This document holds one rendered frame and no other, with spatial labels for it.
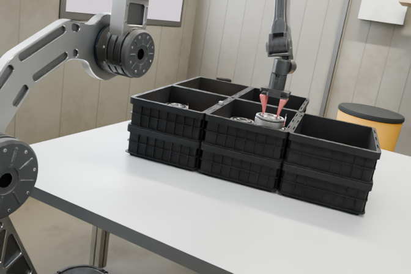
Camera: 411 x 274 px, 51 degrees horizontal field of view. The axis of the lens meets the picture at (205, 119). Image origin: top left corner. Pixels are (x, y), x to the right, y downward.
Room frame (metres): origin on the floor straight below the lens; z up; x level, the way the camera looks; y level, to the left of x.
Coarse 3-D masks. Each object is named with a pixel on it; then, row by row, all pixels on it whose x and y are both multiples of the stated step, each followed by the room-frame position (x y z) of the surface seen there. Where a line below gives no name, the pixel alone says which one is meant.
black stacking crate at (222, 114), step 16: (224, 112) 1.72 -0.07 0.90; (240, 112) 1.85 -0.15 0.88; (256, 112) 1.83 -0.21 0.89; (272, 112) 1.81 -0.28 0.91; (288, 112) 1.80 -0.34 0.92; (208, 128) 1.50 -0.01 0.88; (224, 128) 1.49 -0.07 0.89; (240, 128) 1.47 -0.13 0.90; (224, 144) 1.48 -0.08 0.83; (240, 144) 1.47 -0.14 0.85; (256, 144) 1.45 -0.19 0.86; (272, 144) 1.44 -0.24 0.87
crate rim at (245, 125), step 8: (224, 104) 1.71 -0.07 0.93; (256, 104) 1.84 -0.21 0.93; (208, 112) 1.53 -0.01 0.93; (296, 112) 1.79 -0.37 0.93; (208, 120) 1.49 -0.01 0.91; (216, 120) 1.48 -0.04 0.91; (224, 120) 1.48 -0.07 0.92; (232, 120) 1.47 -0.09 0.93; (248, 128) 1.45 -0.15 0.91; (256, 128) 1.44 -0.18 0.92; (264, 128) 1.44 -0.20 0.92; (272, 128) 1.43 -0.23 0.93; (288, 128) 1.47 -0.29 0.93; (280, 136) 1.42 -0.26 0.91
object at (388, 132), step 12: (348, 108) 3.11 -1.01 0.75; (360, 108) 3.19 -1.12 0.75; (372, 108) 3.27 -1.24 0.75; (348, 120) 3.05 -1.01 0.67; (360, 120) 2.99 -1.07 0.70; (372, 120) 2.96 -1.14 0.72; (384, 120) 2.95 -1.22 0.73; (396, 120) 2.97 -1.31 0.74; (384, 132) 2.96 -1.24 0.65; (396, 132) 3.01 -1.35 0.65; (384, 144) 2.97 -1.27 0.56
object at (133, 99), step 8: (160, 88) 1.84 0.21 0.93; (184, 88) 1.93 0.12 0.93; (136, 96) 1.61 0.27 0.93; (224, 96) 1.88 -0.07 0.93; (136, 104) 1.57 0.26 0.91; (144, 104) 1.56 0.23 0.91; (152, 104) 1.55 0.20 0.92; (160, 104) 1.54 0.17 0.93; (176, 112) 1.53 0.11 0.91; (184, 112) 1.52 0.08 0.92; (192, 112) 1.51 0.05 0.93; (200, 112) 1.51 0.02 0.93
